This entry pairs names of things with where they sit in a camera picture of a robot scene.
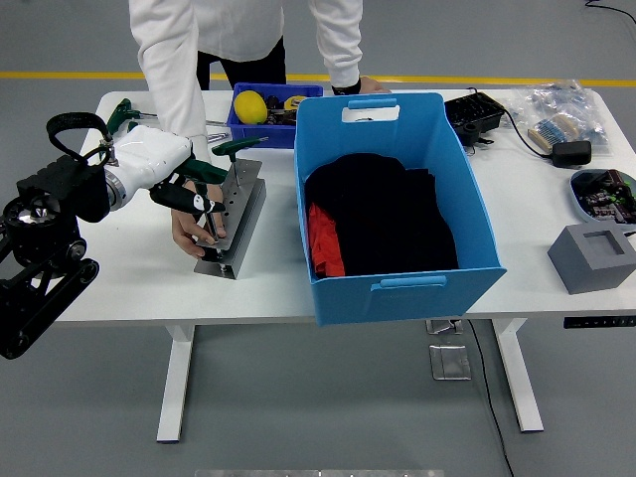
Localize person's right hand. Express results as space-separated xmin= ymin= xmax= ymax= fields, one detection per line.
xmin=171 ymin=206 xmax=228 ymax=258

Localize person's left hand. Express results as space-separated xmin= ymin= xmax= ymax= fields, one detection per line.
xmin=358 ymin=75 xmax=393 ymax=94

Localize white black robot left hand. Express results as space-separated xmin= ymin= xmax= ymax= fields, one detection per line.
xmin=110 ymin=124 xmax=228 ymax=216

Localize grey metal tool holder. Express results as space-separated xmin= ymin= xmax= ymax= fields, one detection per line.
xmin=193 ymin=158 xmax=267 ymax=282

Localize large green T-handle hex key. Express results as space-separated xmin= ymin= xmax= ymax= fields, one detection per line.
xmin=173 ymin=157 xmax=231 ymax=247

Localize small green T-handle hex key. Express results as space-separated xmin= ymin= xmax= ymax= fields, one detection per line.
xmin=211 ymin=136 xmax=269 ymax=188

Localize black plastic tray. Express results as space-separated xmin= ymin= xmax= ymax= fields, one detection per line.
xmin=443 ymin=91 xmax=507 ymax=148

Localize dark blue plastic bin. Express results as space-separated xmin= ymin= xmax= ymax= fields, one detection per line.
xmin=226 ymin=81 xmax=325 ymax=149

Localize yellow lemon-shaped ball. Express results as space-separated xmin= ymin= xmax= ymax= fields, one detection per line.
xmin=233 ymin=89 xmax=268 ymax=125

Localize black cloth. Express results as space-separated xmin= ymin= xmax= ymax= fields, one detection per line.
xmin=303 ymin=152 xmax=459 ymax=277

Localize red cloth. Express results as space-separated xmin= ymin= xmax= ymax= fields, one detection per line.
xmin=307 ymin=202 xmax=347 ymax=278

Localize person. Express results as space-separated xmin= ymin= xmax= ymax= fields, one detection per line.
xmin=128 ymin=0 xmax=393 ymax=258

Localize white table leg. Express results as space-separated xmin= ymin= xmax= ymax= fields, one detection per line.
xmin=156 ymin=325 xmax=196 ymax=444
xmin=491 ymin=318 xmax=546 ymax=433

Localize tan resistor strip bundle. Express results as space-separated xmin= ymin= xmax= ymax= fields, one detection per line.
xmin=527 ymin=112 xmax=580 ymax=153

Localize clear plastic parts bags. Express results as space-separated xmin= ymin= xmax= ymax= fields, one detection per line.
xmin=506 ymin=79 xmax=610 ymax=155

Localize black power adapter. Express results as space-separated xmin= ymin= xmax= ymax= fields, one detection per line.
xmin=551 ymin=140 xmax=593 ymax=169

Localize light blue plastic crate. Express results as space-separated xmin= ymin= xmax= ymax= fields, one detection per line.
xmin=292 ymin=92 xmax=508 ymax=328

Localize silver floor plate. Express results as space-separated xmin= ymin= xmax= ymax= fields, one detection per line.
xmin=425 ymin=319 xmax=464 ymax=335
xmin=428 ymin=344 xmax=472 ymax=382

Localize pale blue tray with electronics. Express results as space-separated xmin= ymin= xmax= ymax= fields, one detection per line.
xmin=568 ymin=168 xmax=636 ymax=225

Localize grey foam block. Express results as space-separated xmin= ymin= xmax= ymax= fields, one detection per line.
xmin=547 ymin=224 xmax=636 ymax=296

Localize black table control panel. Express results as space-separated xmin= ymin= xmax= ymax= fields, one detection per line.
xmin=562 ymin=315 xmax=636 ymax=330

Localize long green T-handle hex key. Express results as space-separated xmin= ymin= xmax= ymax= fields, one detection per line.
xmin=105 ymin=97 xmax=231 ymax=135

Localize black adapter cord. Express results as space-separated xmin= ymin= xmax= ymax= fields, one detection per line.
xmin=502 ymin=109 xmax=556 ymax=160

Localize black cable loop on floor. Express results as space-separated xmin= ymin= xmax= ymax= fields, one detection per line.
xmin=583 ymin=0 xmax=636 ymax=24

